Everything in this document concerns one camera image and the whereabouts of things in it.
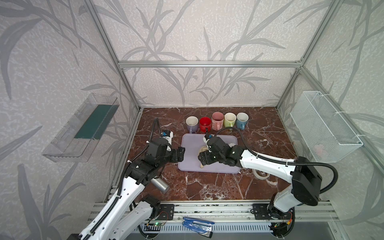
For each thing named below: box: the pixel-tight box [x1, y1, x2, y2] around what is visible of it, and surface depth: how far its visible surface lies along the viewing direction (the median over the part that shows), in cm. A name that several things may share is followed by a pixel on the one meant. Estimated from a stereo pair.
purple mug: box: [185, 115, 199, 134], surface depth 104 cm
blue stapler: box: [182, 217, 215, 239], surface depth 70 cm
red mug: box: [199, 116, 212, 133], surface depth 104 cm
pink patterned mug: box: [211, 111, 225, 131], surface depth 104 cm
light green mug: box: [224, 112, 237, 128], surface depth 104 cm
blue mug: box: [236, 112, 249, 130], surface depth 104 cm
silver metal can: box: [150, 177, 170, 194], surface depth 82 cm
